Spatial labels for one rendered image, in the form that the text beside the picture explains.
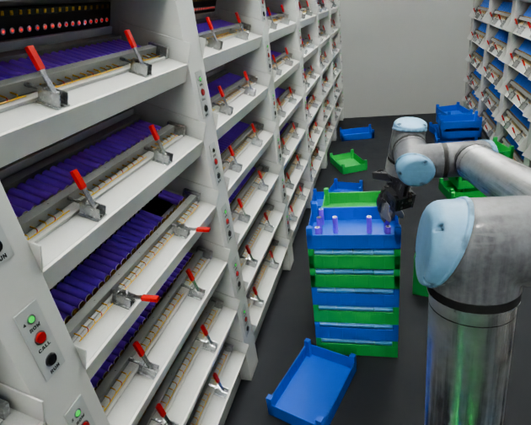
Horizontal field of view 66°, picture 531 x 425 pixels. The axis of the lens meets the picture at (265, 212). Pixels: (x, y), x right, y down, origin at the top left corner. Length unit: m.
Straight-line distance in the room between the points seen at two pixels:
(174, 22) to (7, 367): 0.80
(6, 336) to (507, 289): 0.64
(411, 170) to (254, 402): 0.96
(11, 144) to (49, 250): 0.17
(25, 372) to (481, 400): 0.63
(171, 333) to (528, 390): 1.18
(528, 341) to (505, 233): 1.33
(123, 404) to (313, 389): 0.80
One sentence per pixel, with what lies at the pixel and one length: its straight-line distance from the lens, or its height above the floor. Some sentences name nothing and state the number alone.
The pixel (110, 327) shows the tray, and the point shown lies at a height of 0.73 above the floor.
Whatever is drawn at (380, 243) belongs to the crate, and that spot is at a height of 0.50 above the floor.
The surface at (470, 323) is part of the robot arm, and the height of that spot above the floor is 0.83.
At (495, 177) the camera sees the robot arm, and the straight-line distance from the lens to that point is 0.87.
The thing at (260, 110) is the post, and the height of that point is 0.83.
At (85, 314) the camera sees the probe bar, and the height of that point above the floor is 0.77.
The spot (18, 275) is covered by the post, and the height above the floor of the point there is 0.95.
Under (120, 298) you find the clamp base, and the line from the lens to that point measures 0.87.
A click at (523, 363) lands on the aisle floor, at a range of 1.78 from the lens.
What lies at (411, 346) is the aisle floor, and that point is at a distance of 1.75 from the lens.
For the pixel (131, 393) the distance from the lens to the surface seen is 0.98.
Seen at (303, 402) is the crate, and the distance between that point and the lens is 1.56.
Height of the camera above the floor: 1.23
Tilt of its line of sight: 27 degrees down
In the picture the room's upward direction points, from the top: 8 degrees counter-clockwise
